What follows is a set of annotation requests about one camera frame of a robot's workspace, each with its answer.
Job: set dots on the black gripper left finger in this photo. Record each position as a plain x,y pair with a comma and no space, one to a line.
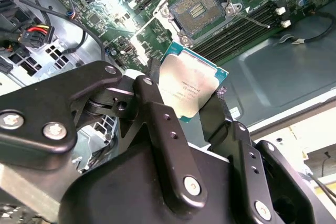
52,98

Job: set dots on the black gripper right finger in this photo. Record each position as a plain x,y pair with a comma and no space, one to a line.
218,124

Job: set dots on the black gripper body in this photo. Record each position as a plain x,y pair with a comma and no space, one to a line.
118,195

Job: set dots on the silver CPU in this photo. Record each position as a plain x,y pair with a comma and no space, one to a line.
189,82

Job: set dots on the metal socket cover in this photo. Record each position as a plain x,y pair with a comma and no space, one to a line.
141,45

